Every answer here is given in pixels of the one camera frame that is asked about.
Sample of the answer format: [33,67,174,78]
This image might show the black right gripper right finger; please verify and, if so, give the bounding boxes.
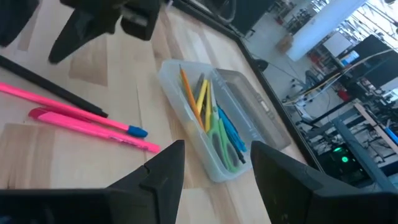
[250,140,398,224]

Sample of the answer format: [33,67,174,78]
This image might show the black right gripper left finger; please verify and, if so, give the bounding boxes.
[0,139,186,224]

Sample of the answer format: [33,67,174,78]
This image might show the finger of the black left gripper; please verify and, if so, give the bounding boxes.
[0,0,40,48]
[48,6,124,65]

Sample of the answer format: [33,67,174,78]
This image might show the black pen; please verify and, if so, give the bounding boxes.
[0,55,109,119]

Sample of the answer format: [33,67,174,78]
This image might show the pink pencil with blue cap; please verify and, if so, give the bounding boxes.
[0,81,149,139]

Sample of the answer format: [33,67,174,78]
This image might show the green scissors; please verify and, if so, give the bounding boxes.
[206,82,241,174]

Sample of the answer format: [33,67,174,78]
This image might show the pink highlighter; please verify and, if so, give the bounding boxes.
[28,106,162,154]

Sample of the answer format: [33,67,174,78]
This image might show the orange pencil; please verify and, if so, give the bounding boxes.
[178,64,206,132]

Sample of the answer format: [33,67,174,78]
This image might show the blue pen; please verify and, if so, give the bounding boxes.
[216,105,248,154]

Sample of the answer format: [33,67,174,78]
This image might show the yellow pencil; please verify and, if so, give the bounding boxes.
[204,81,213,133]
[195,78,209,114]

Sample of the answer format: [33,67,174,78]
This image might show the clear plastic supply box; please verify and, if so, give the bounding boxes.
[157,58,292,184]

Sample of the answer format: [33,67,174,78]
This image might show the black computer with green light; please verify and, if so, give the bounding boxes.
[317,142,371,186]

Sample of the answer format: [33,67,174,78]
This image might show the gray metal desk leg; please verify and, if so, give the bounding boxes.
[332,118,398,192]

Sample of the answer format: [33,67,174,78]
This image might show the white pillar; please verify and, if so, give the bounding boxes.
[285,0,369,62]

